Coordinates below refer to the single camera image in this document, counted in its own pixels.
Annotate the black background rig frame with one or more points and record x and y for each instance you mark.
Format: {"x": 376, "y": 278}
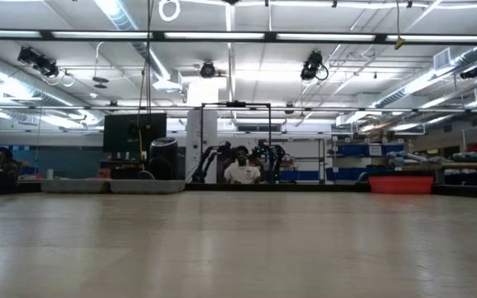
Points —
{"x": 236, "y": 103}

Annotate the grey tool kit case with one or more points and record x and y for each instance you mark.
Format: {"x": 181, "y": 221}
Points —
{"x": 147, "y": 186}

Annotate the black round overhead camera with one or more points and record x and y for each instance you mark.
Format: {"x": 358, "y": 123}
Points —
{"x": 207, "y": 69}

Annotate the shelf with blue bins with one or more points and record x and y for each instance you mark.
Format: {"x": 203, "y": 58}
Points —
{"x": 354, "y": 149}

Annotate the black background robot arm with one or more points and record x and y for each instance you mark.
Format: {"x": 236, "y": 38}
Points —
{"x": 200, "y": 167}
{"x": 278, "y": 159}

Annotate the wooden workbench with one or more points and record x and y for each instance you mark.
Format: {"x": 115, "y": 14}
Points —
{"x": 470, "y": 165}

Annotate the yellow hanging tag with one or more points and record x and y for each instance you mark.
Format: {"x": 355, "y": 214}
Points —
{"x": 400, "y": 42}

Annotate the small red plastic bin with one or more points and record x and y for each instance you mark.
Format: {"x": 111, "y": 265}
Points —
{"x": 400, "y": 185}

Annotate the person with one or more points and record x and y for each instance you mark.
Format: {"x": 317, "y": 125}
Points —
{"x": 242, "y": 171}
{"x": 4, "y": 165}

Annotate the black ceiling mounted device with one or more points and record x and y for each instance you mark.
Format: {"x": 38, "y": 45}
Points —
{"x": 37, "y": 62}

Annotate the black monitor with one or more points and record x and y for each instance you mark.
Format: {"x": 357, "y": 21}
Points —
{"x": 122, "y": 132}

